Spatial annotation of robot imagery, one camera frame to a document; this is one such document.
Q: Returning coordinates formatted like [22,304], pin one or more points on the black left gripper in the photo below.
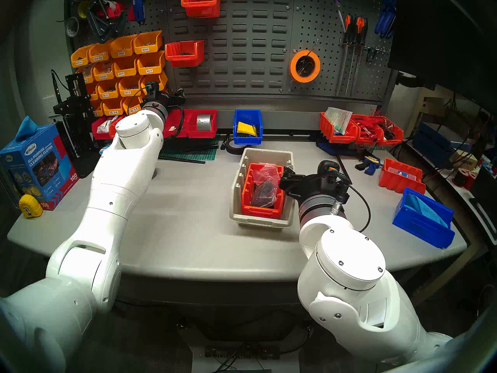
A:
[171,100]

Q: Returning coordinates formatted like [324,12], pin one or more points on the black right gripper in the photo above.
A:
[303,185]

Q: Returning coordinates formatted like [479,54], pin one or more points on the clear bag of black parts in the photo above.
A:
[266,185]

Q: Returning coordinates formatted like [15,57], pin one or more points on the beige plastic storage bin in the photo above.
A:
[237,205]

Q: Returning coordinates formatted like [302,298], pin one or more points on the blue plastic storage bin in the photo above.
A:
[248,139]
[423,230]

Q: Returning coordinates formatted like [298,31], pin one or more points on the yellow paper pad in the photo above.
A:
[245,128]

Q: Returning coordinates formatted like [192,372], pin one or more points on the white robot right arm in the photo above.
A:
[349,283]

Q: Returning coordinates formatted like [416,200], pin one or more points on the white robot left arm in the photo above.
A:
[116,189]

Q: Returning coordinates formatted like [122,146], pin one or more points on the yellow bin labelled M3-6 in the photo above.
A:
[157,79]

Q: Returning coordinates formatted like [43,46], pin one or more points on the yellow bin labelled M3-4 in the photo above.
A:
[151,67]

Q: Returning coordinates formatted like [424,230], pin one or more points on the yellow bin labelled M2.5-5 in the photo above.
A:
[132,108]

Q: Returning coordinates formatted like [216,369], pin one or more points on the yellow bin labelled M3-8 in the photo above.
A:
[130,90]

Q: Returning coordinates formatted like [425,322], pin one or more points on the short black rod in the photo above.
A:
[343,169]

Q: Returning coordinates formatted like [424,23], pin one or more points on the yellow bin labelled M4-6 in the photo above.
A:
[125,71]

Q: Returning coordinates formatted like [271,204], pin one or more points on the yellow bin labelled M3X6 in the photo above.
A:
[147,47]

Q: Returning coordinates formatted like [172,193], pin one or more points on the yellow bin labelled M2.5-6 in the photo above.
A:
[113,110]

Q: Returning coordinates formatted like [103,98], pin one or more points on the long black rod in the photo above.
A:
[182,159]

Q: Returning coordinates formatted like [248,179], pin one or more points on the green cutting mat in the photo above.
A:
[202,154]

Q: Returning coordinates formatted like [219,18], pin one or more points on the yellow bin labelled M3-12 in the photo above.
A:
[107,93]

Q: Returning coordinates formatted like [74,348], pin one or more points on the yellow bin labelled M4X4X6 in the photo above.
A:
[103,75]

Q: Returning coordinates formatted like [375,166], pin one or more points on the white plastic bag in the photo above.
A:
[104,126]

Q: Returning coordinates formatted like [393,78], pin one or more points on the blue yellow bar clamp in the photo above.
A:
[371,162]

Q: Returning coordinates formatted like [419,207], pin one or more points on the yellow screw bin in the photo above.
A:
[93,92]
[79,61]
[87,79]
[98,111]

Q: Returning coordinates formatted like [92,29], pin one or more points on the white user manual leaflet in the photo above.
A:
[339,119]

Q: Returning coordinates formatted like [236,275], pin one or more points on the yellow bin labelled M3X8 BAD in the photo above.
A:
[99,57]

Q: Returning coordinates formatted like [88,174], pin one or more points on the grey louvered panel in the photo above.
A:
[230,34]

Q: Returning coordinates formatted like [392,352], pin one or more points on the black metal stand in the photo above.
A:
[77,123]

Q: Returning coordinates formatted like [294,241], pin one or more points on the red white tape roll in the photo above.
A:
[115,9]

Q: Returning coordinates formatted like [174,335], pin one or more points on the orange masking tape roll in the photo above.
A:
[294,71]

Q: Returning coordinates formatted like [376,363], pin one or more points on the blue microfiber cloth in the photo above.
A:
[26,128]
[427,211]

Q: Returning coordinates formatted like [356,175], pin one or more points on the yellow tape roll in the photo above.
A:
[79,10]

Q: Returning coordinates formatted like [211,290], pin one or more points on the blue crate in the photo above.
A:
[427,139]

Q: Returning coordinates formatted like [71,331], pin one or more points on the metal peg hook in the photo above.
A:
[313,49]

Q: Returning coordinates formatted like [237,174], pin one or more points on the black carabiner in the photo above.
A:
[367,56]

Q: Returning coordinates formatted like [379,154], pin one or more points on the blue cleaning cloths box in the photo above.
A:
[31,166]

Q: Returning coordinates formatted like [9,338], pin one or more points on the left orange black screwdriver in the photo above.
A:
[347,26]

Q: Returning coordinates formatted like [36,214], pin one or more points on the orange black screwdriver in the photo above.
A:
[347,26]
[357,28]
[364,28]

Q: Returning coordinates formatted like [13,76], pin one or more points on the middle orange black screwdriver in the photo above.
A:
[357,28]

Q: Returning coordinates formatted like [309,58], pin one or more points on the right orange black screwdriver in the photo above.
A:
[364,28]

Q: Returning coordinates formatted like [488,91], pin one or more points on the yellow tape measure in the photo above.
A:
[30,207]

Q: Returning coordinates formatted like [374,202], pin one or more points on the blue spring clamp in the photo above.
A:
[391,22]
[379,24]

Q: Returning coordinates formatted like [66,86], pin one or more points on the black power strip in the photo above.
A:
[233,352]

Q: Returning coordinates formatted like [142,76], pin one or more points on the black monitor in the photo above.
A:
[438,34]

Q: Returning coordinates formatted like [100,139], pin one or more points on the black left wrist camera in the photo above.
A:
[152,90]

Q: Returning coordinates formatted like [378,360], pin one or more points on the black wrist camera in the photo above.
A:
[328,170]
[152,90]

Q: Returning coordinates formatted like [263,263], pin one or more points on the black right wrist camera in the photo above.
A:
[328,170]

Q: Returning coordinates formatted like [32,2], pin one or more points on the grey duct tape roll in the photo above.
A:
[204,122]

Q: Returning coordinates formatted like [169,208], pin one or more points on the metal tool rack rail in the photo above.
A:
[383,49]

